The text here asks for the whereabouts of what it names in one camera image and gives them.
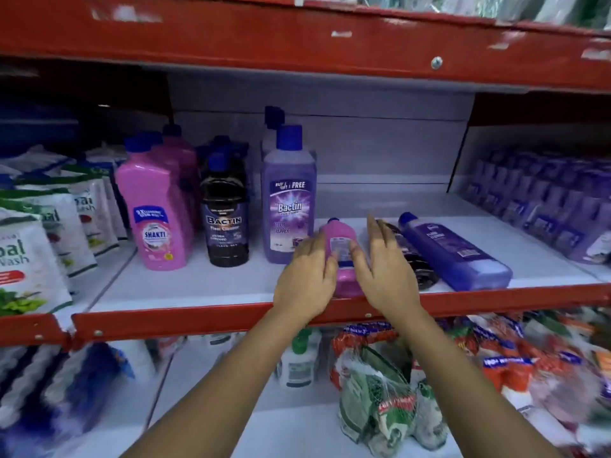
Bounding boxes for small pink cleaner bottle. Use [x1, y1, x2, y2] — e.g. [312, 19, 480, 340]
[319, 217, 366, 299]

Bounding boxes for pile of red orange packets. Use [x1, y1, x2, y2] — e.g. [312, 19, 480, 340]
[443, 307, 611, 450]

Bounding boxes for person's right hand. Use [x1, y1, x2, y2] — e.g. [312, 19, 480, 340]
[350, 214, 424, 323]

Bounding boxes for tall dark cleaner bottle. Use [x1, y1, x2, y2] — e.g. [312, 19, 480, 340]
[198, 135, 252, 187]
[200, 152, 250, 268]

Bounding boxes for large pink cleaner bottle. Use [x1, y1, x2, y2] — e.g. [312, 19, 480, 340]
[145, 132, 196, 234]
[116, 136, 193, 272]
[162, 123, 201, 230]

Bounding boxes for tall purple cleaner bottle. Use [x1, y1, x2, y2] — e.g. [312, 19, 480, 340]
[261, 124, 319, 265]
[261, 106, 287, 160]

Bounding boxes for person's right forearm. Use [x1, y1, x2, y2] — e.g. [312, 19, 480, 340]
[384, 306, 557, 458]

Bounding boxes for small dark cleaner bottle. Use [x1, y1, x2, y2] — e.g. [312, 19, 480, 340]
[377, 221, 440, 292]

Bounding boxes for small purple cleaner bottle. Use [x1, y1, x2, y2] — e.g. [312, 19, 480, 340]
[398, 212, 514, 292]

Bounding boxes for white bottle with green cap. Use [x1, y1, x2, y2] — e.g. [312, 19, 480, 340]
[276, 328, 323, 390]

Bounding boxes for pile of blue white packets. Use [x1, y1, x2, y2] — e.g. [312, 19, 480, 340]
[0, 342, 140, 458]

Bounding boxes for red net bag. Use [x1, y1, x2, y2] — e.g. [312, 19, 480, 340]
[331, 324, 401, 392]

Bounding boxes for row of white green pouches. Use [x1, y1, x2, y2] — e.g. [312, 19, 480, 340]
[0, 145, 130, 318]

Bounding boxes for dark blue box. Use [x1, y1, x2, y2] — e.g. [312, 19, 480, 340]
[0, 102, 82, 161]

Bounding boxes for person's left forearm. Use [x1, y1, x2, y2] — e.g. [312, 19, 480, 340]
[119, 304, 313, 458]

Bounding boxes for stack of purple packets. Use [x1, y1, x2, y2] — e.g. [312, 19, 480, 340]
[460, 147, 611, 266]

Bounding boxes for net bag of green scrubbers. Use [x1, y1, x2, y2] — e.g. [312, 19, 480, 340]
[334, 345, 450, 457]

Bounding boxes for person's left hand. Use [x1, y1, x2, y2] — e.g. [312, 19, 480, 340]
[273, 230, 341, 326]

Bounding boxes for long red shelf beam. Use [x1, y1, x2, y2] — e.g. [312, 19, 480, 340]
[0, 0, 611, 94]

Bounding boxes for white shelf board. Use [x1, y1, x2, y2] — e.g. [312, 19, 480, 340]
[90, 183, 603, 313]

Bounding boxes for clear plastic packets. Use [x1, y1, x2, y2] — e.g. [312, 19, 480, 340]
[305, 0, 611, 30]

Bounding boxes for short red shelf beam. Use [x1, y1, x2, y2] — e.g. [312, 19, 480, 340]
[0, 313, 73, 351]

